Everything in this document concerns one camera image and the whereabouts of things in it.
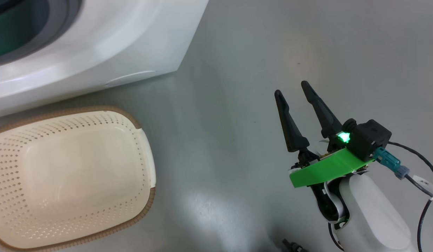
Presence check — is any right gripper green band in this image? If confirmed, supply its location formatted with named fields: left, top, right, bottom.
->
left=274, top=80, right=375, bottom=189

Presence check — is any white washing machine body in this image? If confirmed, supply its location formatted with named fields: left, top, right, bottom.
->
left=0, top=0, right=210, bottom=119

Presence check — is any cream perforated laundry basket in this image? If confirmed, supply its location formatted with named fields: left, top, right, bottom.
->
left=0, top=106, right=157, bottom=252

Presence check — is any grey rubber door gasket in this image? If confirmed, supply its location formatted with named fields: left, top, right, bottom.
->
left=0, top=0, right=84, bottom=66

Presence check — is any round filter cover flap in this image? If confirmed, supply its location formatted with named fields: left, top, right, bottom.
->
left=104, top=70, right=157, bottom=88

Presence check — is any right teal connector cable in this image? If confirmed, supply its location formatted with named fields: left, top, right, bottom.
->
left=372, top=141, right=433, bottom=252

